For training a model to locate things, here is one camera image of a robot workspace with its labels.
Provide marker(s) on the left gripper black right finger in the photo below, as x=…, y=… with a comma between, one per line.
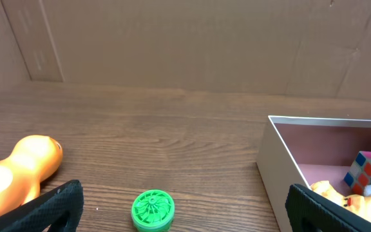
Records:
x=309, y=212

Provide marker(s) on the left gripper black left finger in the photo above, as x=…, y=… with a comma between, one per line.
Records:
x=58, y=210

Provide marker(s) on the white box pink interior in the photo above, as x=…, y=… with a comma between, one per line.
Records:
x=304, y=150

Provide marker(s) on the white plush duck toy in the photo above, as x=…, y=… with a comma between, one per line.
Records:
x=358, y=204

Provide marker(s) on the multicoloured puzzle cube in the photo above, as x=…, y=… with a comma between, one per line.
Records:
x=359, y=174

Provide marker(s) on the orange dinosaur figure toy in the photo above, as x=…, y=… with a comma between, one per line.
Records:
x=32, y=160

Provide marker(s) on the green round wheel toy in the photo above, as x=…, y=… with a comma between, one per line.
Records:
x=153, y=211

